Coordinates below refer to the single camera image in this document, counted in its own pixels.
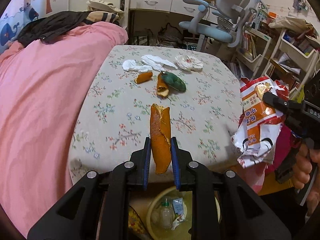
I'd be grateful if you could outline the blue grey desk chair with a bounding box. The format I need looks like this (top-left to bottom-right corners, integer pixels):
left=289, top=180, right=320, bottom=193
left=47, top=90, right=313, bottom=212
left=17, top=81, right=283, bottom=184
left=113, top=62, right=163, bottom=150
left=179, top=0, right=260, bottom=51

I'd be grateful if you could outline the small wrapper in bin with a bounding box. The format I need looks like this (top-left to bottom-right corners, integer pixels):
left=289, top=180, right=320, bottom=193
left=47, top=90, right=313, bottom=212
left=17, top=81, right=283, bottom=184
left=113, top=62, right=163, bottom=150
left=171, top=198, right=187, bottom=230

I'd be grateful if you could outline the small orange peel piece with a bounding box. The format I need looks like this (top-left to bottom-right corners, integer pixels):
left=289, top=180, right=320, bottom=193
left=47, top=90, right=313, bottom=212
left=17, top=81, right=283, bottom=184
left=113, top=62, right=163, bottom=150
left=135, top=72, right=153, bottom=84

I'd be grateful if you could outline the red white snack bag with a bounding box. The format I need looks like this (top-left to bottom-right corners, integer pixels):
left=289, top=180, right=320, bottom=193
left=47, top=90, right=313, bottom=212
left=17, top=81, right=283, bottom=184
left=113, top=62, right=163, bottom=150
left=232, top=76, right=289, bottom=168

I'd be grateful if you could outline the black jacket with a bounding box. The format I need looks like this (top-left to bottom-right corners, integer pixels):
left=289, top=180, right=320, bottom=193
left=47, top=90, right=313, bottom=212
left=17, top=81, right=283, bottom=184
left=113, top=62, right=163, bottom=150
left=17, top=11, right=90, bottom=47

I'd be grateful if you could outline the white bookshelf cart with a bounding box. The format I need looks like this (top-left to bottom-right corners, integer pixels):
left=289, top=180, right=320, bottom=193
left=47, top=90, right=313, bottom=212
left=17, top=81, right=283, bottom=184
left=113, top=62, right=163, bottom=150
left=236, top=27, right=319, bottom=99

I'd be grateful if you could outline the small white tissue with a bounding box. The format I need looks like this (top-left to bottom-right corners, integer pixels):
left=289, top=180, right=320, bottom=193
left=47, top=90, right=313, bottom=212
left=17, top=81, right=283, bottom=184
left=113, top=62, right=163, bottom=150
left=122, top=60, right=152, bottom=73

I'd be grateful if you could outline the yellow trash bin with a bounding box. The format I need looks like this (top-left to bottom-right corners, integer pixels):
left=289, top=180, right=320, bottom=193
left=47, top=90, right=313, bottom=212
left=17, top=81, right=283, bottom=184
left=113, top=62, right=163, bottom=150
left=146, top=185, right=222, bottom=240

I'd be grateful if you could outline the striped beige cloth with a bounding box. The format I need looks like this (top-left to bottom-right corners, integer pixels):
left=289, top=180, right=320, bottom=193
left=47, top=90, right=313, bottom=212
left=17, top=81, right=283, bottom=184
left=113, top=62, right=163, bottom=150
left=83, top=11, right=119, bottom=24

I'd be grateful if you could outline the white desk with drawers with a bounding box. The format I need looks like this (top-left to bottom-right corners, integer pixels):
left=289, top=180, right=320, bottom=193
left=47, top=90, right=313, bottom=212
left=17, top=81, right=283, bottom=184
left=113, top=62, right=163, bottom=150
left=125, top=0, right=226, bottom=46

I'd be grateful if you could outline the cream tote bag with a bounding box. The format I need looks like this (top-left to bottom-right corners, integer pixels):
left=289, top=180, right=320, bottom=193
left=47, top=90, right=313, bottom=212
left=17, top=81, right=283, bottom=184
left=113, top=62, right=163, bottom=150
left=86, top=0, right=124, bottom=15

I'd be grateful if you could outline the crumpled stained tissue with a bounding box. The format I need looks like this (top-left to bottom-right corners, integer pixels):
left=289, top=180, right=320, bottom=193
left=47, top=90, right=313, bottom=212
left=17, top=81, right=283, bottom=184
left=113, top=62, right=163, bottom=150
left=175, top=55, right=203, bottom=72

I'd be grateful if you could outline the right hand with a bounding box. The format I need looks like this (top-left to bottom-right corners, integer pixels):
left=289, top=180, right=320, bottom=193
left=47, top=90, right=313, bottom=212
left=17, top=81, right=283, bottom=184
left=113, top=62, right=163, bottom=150
left=292, top=144, right=319, bottom=216

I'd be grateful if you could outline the plastic bottle in bin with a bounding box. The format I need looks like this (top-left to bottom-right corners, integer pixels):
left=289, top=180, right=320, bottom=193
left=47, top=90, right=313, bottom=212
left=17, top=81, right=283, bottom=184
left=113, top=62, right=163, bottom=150
left=159, top=198, right=175, bottom=229

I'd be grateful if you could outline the whale print curtain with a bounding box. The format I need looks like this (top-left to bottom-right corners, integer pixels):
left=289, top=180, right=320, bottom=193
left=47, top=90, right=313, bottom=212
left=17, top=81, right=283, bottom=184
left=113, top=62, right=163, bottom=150
left=1, top=0, right=39, bottom=54

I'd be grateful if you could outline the long white tissue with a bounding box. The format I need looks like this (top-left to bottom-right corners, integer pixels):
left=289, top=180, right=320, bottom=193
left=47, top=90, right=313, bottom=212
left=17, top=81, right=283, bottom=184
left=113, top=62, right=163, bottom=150
left=141, top=55, right=178, bottom=72

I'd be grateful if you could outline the pink duvet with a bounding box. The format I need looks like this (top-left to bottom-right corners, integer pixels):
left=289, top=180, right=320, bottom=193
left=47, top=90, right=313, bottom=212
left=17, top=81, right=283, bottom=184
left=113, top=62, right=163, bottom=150
left=1, top=22, right=128, bottom=236

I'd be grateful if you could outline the orange peel long piece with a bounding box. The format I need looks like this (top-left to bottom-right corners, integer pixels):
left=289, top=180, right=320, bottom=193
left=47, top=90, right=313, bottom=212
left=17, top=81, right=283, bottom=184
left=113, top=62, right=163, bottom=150
left=150, top=103, right=171, bottom=174

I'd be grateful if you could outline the floral bed sheet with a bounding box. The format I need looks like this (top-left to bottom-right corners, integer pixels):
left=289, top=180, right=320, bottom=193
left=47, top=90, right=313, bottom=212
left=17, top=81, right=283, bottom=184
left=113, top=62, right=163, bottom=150
left=68, top=45, right=242, bottom=182

